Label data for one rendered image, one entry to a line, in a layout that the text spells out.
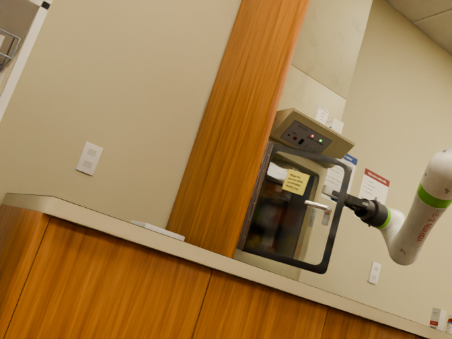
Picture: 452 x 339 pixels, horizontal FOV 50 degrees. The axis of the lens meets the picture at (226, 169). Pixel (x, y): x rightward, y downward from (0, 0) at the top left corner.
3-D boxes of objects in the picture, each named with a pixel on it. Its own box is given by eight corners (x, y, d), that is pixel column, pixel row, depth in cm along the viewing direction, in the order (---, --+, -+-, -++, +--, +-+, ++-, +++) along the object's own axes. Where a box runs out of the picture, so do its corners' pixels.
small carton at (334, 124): (321, 134, 185) (325, 120, 187) (331, 138, 187) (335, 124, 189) (330, 132, 181) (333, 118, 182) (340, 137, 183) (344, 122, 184)
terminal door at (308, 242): (237, 249, 166) (269, 142, 175) (325, 276, 159) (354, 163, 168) (237, 249, 165) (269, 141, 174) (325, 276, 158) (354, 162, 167)
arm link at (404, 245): (443, 181, 162) (411, 182, 161) (457, 208, 154) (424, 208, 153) (407, 245, 188) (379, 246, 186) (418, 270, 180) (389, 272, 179)
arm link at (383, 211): (384, 230, 179) (365, 228, 187) (391, 200, 182) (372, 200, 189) (374, 224, 176) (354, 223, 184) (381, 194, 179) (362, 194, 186)
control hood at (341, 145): (266, 136, 175) (274, 110, 177) (328, 168, 191) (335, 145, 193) (286, 132, 165) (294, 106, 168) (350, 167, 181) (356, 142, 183)
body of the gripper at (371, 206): (361, 201, 186) (345, 192, 181) (379, 201, 179) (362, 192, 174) (356, 219, 184) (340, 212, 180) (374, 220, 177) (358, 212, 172)
